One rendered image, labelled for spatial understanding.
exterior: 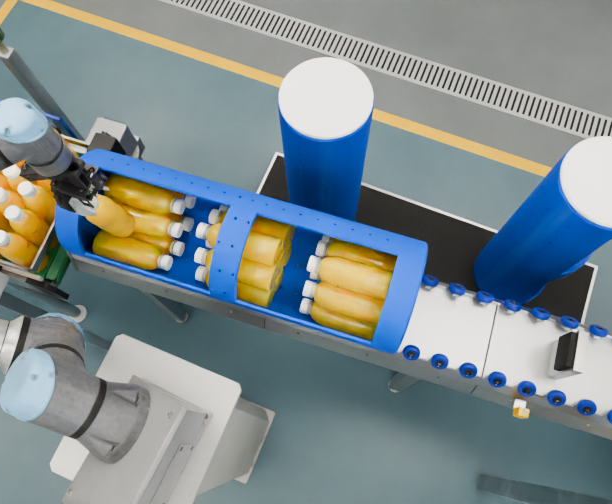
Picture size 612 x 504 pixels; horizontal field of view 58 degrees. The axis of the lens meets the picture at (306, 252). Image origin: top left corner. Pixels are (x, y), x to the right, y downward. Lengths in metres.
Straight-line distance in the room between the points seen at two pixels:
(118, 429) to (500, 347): 0.98
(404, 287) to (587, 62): 2.32
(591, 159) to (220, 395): 1.17
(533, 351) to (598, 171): 0.52
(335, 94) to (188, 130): 1.36
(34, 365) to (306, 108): 1.00
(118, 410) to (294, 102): 0.98
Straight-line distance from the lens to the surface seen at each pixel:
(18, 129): 1.01
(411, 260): 1.25
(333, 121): 1.62
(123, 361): 1.34
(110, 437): 1.11
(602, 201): 1.68
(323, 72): 1.71
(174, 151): 2.85
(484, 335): 1.56
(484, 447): 2.49
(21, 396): 1.07
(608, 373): 1.67
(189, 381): 1.29
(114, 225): 1.39
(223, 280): 1.29
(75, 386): 1.08
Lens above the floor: 2.40
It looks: 71 degrees down
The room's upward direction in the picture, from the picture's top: 4 degrees counter-clockwise
